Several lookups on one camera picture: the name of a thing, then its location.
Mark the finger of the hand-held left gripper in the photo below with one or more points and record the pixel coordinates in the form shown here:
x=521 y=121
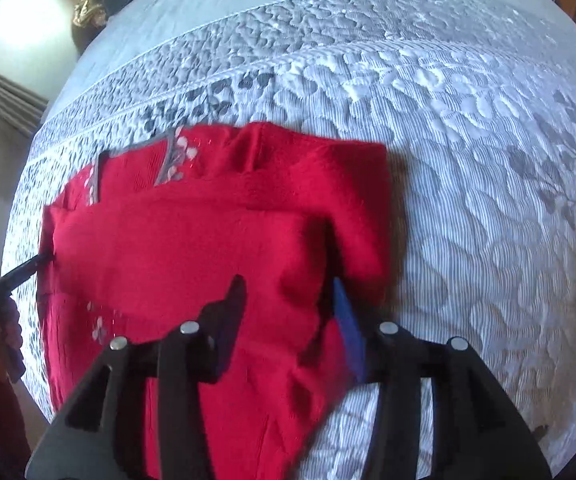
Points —
x=25 y=270

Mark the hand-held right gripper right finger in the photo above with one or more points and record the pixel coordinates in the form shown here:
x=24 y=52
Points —
x=346 y=317

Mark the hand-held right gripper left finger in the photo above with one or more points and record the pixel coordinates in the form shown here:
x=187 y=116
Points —
x=230 y=310

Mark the red knit sweater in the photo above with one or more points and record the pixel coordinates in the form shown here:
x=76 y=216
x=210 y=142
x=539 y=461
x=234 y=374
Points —
x=193 y=240

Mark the person's left hand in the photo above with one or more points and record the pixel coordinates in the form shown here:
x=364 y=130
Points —
x=3 y=335

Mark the beige curtain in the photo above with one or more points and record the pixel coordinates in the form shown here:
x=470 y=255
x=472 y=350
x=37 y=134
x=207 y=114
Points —
x=3 y=100

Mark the grey quilted bedspread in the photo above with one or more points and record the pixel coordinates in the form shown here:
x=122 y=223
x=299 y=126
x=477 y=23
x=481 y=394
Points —
x=368 y=135

